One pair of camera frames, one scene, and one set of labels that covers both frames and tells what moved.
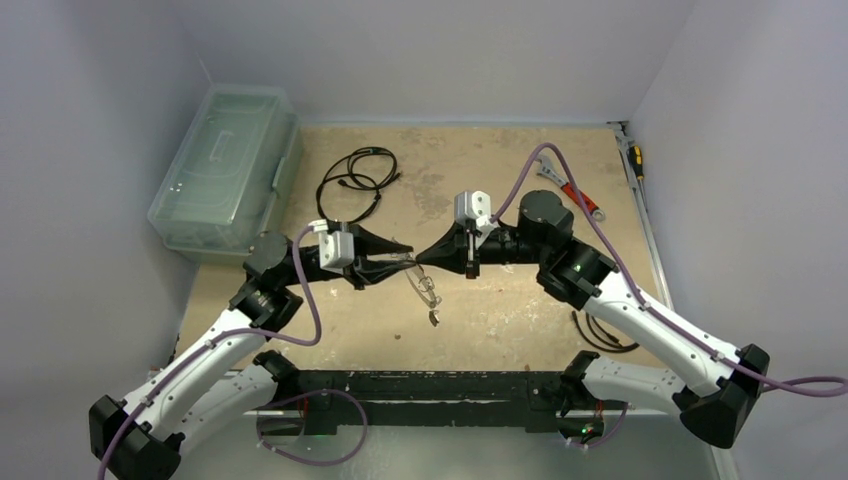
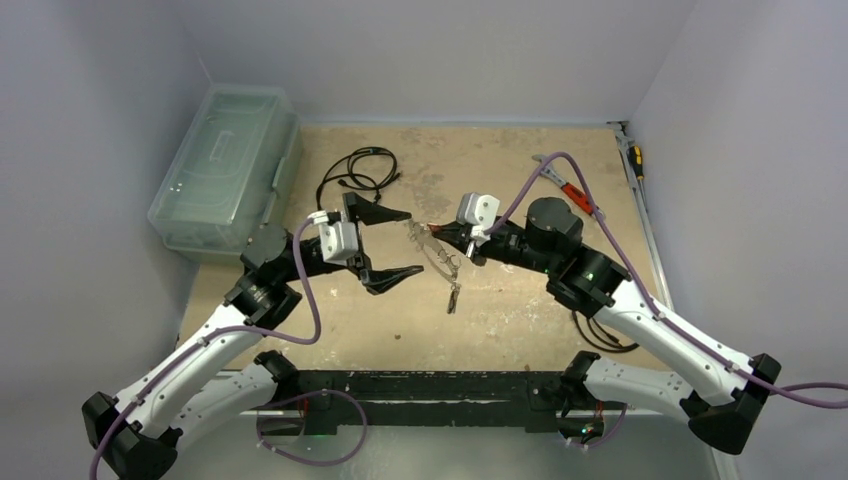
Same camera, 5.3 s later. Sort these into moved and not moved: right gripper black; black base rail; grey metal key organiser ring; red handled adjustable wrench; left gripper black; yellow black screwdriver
Moved: left gripper black; grey metal key organiser ring
Not moved: red handled adjustable wrench; black base rail; right gripper black; yellow black screwdriver
